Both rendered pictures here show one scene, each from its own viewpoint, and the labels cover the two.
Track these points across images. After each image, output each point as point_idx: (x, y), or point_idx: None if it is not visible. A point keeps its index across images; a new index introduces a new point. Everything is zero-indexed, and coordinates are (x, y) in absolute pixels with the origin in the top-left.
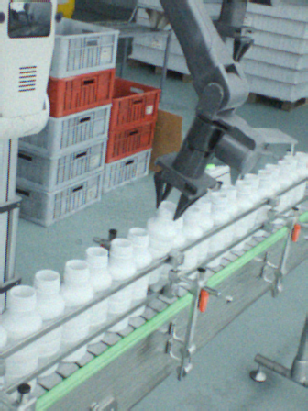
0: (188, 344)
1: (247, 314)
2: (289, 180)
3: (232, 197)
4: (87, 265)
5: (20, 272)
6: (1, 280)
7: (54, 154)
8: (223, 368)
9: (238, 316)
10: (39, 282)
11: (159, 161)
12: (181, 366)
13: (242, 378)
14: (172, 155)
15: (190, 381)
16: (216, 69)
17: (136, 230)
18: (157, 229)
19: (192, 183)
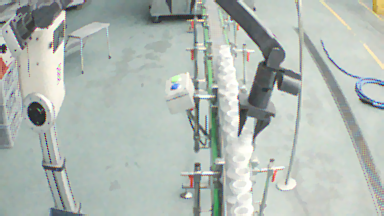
0: (265, 201)
1: (148, 159)
2: (233, 68)
3: (236, 100)
4: (248, 194)
5: (22, 183)
6: (75, 207)
7: (4, 101)
8: (164, 200)
9: (145, 163)
10: (242, 215)
11: (243, 105)
12: (261, 212)
13: (179, 200)
14: (241, 96)
15: (153, 214)
16: (274, 39)
17: (234, 158)
18: (244, 150)
19: (269, 111)
